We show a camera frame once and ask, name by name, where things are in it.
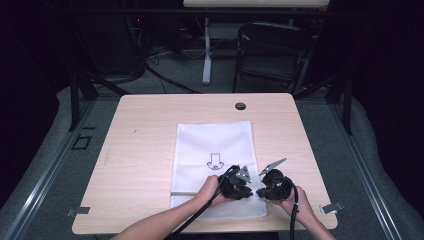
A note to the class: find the black metal stand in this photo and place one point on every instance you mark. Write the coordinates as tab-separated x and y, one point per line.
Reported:
346	103
75	100

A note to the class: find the aluminium floor rail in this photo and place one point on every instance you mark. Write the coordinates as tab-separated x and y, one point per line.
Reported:
43	186
366	180

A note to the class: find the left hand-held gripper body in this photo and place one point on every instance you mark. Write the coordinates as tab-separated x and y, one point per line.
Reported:
233	186

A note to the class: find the white desk leg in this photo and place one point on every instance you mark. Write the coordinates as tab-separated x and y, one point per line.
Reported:
207	53

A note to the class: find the person's right hand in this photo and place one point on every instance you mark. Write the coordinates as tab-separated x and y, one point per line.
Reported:
301	206

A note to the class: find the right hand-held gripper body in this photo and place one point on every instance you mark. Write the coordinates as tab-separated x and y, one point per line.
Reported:
278	185

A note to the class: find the black folding chair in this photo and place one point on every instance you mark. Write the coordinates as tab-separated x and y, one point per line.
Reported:
271	50

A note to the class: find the white mesh laundry bag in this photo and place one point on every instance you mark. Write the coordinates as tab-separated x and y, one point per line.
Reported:
213	143

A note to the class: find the person's left hand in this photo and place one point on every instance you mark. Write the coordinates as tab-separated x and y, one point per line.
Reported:
210	190

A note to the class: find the black equipment cabinet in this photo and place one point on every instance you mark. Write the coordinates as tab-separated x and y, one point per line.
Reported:
110	46

